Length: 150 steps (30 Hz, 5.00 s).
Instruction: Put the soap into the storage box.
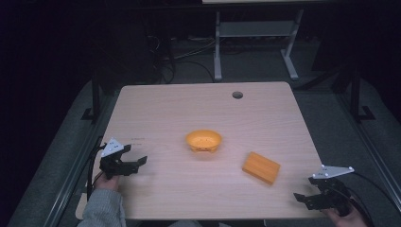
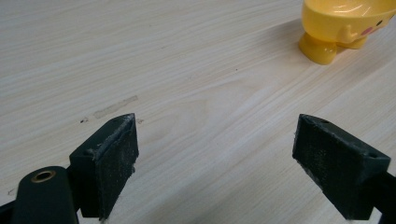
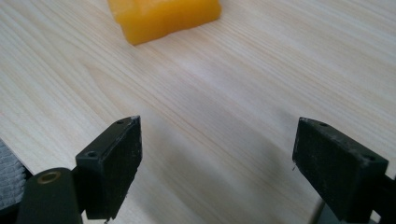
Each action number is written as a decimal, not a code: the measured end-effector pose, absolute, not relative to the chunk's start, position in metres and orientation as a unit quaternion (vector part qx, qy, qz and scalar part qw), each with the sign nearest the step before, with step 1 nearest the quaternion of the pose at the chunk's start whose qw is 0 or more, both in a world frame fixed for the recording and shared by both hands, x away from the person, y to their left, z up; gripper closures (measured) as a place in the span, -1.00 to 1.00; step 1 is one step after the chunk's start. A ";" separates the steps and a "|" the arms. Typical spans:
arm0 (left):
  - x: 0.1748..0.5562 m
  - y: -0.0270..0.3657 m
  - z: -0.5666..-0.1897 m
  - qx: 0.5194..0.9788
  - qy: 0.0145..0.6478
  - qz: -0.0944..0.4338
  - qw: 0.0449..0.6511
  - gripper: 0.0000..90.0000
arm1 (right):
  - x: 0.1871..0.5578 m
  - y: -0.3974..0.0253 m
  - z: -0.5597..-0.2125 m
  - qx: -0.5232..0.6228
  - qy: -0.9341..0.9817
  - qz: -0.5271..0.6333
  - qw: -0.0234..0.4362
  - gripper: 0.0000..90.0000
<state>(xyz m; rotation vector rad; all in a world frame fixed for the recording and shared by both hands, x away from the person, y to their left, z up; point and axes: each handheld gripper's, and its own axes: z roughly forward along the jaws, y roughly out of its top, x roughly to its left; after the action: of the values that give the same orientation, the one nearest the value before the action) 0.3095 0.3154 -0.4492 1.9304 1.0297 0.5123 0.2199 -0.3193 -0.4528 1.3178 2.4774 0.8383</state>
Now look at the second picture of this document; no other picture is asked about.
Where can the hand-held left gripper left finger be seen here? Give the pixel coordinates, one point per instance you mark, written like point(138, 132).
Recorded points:
point(107, 161)

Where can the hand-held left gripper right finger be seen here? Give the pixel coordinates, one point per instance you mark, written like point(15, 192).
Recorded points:
point(334, 161)

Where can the yellow duck-shaped bowl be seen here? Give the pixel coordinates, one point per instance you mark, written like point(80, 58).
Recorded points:
point(337, 25)

